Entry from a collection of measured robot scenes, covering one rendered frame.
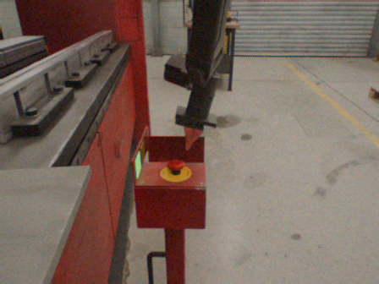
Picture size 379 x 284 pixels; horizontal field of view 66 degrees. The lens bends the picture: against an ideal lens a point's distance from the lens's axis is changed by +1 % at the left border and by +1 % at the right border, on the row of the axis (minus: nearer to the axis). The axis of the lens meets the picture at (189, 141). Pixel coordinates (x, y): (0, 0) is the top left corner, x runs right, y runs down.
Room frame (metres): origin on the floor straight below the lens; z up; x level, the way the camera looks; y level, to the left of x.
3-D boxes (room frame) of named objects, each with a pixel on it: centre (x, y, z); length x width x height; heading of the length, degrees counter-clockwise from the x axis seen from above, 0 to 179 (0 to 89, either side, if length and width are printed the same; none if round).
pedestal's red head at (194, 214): (0.62, 0.04, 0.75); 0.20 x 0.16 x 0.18; 179
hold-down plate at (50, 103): (0.72, 0.37, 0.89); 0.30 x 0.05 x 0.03; 6
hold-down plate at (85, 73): (1.11, 0.41, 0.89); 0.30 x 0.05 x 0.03; 6
